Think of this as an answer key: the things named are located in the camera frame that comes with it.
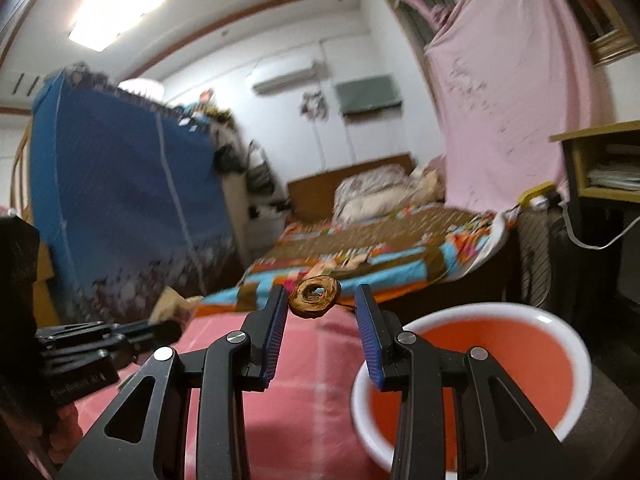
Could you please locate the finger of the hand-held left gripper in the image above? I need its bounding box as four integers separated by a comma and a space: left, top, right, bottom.
36, 318, 182, 347
42, 342, 151, 370

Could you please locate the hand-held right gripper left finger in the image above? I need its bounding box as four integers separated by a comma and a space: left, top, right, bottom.
57, 285, 290, 480

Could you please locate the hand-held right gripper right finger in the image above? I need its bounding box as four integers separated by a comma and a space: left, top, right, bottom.
354, 284, 563, 480

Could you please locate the brown dried fruit ring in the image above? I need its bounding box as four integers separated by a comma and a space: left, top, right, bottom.
288, 275, 343, 319

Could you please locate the red basin with white rim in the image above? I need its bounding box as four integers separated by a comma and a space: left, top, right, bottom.
350, 302, 594, 467

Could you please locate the colourful patchwork bed blanket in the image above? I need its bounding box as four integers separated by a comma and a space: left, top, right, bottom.
192, 204, 517, 319

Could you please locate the blue printed fabric wardrobe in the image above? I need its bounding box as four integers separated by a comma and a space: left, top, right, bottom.
29, 70, 251, 323

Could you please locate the floral pillow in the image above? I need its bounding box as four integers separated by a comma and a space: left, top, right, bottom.
332, 164, 445, 222

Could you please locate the wooden bed headboard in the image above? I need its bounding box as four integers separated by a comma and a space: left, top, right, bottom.
287, 153, 417, 222

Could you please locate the grey tote bag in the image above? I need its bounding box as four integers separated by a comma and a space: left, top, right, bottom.
246, 140, 275, 196

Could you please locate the black handbag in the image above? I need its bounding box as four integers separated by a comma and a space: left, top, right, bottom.
214, 142, 247, 177

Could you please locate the black floor fan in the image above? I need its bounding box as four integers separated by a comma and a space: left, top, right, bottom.
517, 207, 568, 312

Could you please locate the yellow power strip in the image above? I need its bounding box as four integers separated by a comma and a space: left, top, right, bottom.
517, 182, 557, 209

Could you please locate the white air conditioner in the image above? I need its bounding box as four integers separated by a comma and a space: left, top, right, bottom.
251, 61, 327, 96

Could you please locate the wooden desk with shelf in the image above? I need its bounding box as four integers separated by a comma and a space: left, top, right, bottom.
549, 122, 640, 206

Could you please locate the hanging pink sheet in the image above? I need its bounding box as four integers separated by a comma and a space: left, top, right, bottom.
424, 0, 623, 213

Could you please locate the ceiling light panel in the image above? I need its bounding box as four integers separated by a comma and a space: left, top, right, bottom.
66, 0, 172, 54

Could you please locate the stack of white papers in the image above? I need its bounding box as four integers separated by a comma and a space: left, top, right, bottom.
587, 144, 640, 190

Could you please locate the wall hook with ornaments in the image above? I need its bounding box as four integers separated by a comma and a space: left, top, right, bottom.
299, 91, 330, 122

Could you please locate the white cable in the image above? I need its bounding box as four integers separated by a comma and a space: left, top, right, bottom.
556, 199, 640, 252

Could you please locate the grey wall panel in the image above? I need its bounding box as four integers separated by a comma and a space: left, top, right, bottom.
333, 73, 404, 118

